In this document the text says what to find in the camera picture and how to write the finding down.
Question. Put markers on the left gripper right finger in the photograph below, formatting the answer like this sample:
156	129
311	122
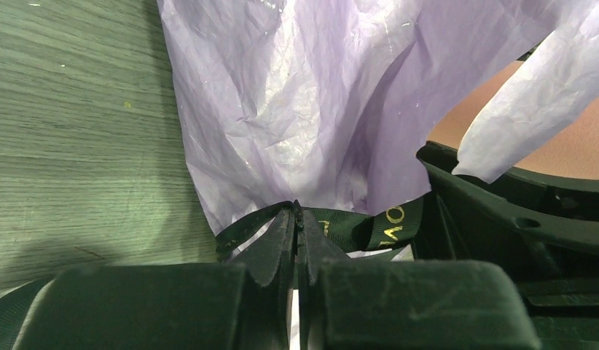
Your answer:
347	303

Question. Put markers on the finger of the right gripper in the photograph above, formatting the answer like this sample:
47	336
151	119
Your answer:
542	230

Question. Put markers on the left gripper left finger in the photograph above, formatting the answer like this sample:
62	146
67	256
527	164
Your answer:
239	304

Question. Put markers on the black ribbon gold lettering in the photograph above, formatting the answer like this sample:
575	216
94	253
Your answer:
381	236

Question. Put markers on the purple flower bouquet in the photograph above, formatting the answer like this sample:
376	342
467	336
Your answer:
327	103

